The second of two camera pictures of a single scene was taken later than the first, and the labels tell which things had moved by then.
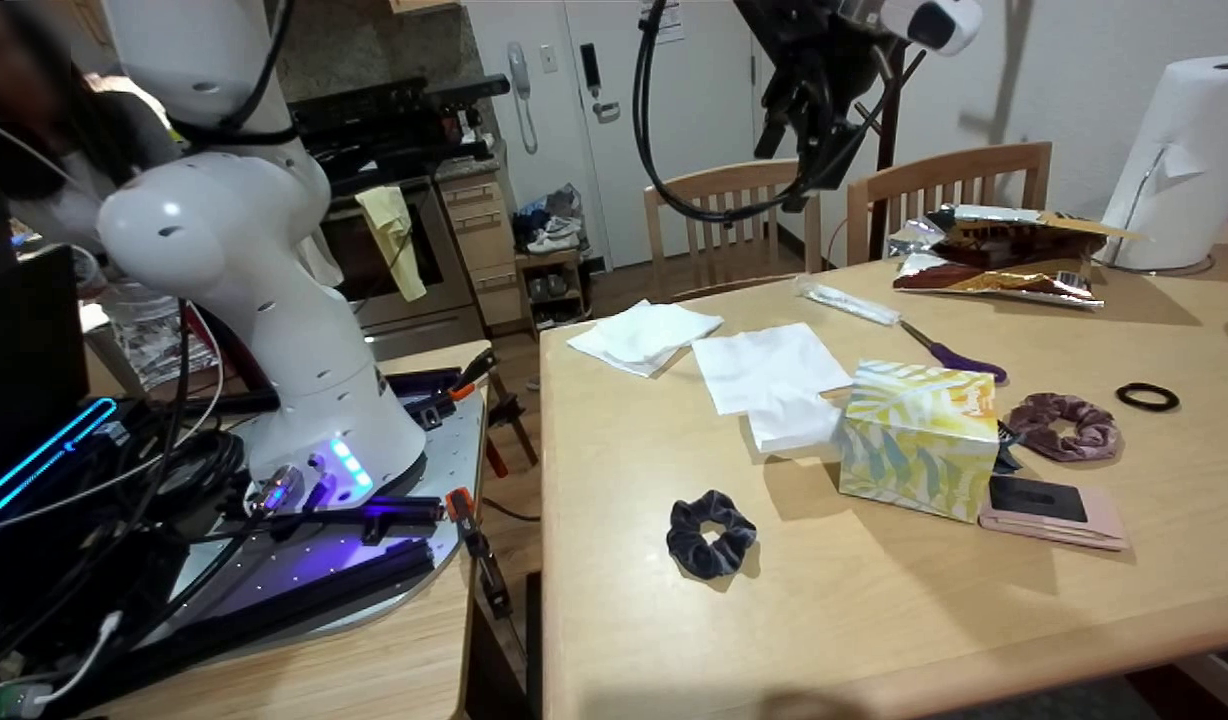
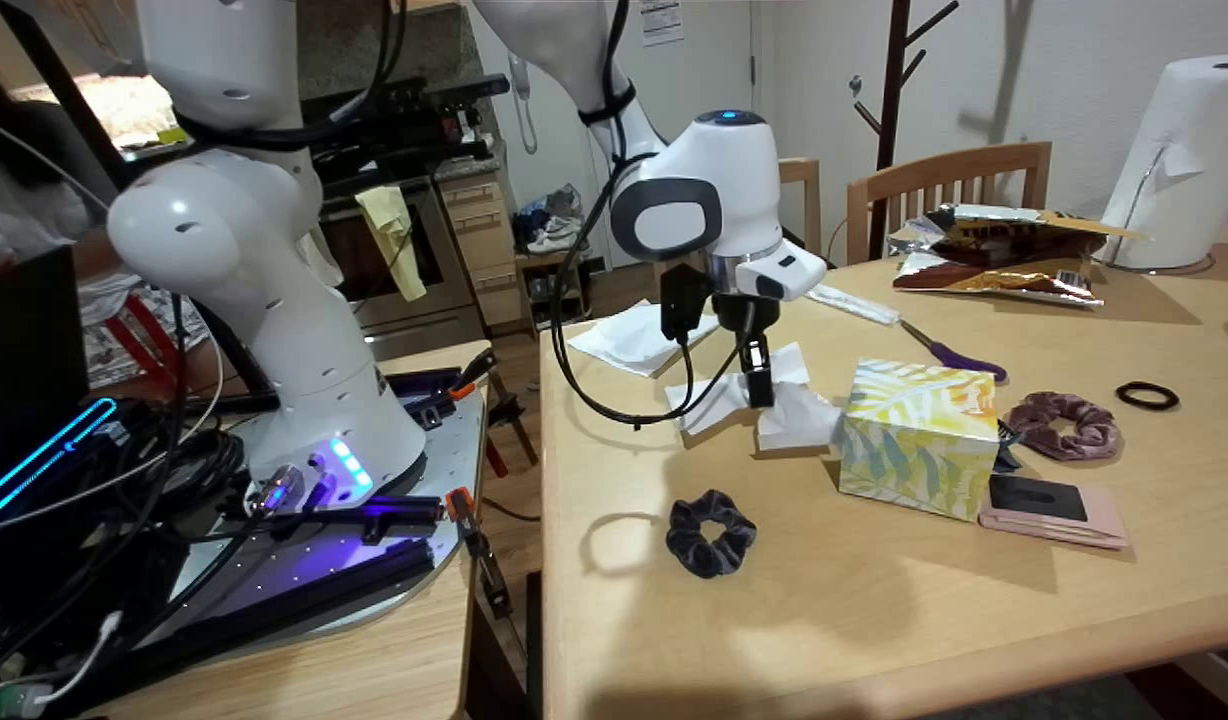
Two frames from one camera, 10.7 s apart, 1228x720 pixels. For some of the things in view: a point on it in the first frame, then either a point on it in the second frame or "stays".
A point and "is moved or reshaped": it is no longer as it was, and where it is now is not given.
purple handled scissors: [954, 358] stays
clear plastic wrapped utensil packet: [853, 305] stays
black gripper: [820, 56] to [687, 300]
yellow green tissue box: [926, 439] stays
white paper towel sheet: [783, 378] is moved or reshaped
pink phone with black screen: [1044, 511] stays
